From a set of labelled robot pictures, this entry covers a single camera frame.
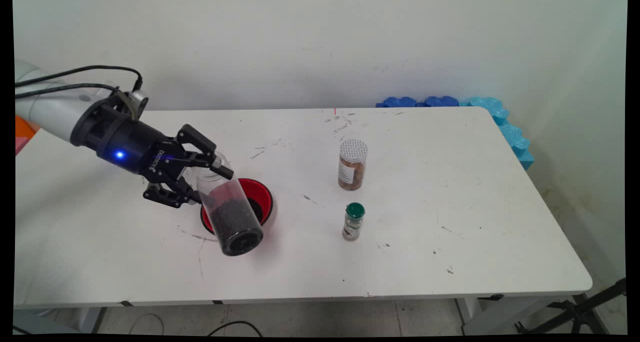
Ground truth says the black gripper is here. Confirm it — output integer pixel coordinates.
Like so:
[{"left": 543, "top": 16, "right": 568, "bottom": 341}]
[{"left": 70, "top": 98, "right": 235, "bottom": 209}]

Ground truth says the clear jar with black granules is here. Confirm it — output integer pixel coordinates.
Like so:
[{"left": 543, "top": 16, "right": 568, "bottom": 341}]
[{"left": 195, "top": 152, "right": 265, "bottom": 257}]

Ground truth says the red bowl with black granules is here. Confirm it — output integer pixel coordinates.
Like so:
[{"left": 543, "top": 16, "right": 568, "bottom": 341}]
[{"left": 200, "top": 178, "right": 274, "bottom": 235}]

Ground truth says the orange object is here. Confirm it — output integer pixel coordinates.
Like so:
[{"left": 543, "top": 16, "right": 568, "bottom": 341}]
[{"left": 15, "top": 116, "right": 40, "bottom": 138}]

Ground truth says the nut jar with white lid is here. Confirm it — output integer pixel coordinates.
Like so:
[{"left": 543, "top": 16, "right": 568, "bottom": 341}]
[{"left": 338, "top": 139, "right": 369, "bottom": 191}]

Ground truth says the white table leg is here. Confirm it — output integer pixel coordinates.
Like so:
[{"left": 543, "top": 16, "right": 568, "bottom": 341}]
[
  {"left": 456, "top": 297, "right": 551, "bottom": 335},
  {"left": 75, "top": 307, "right": 107, "bottom": 333}
]

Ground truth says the spice bottle with green cap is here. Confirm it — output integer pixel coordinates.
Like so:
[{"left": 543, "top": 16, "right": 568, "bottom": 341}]
[{"left": 342, "top": 202, "right": 366, "bottom": 241}]

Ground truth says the light blue foam piece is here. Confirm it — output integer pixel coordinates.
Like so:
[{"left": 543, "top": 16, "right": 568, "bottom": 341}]
[
  {"left": 460, "top": 97, "right": 510, "bottom": 126},
  {"left": 497, "top": 122, "right": 535, "bottom": 171}
]

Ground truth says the black tripod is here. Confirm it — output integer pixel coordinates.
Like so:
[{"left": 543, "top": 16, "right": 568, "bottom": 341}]
[{"left": 515, "top": 277, "right": 627, "bottom": 335}]

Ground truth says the pale floor cable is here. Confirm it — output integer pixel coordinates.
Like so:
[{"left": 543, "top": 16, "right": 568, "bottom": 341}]
[{"left": 129, "top": 313, "right": 165, "bottom": 335}]

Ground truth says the black floor cable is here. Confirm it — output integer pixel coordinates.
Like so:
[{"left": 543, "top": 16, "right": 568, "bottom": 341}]
[{"left": 207, "top": 321, "right": 263, "bottom": 336}]

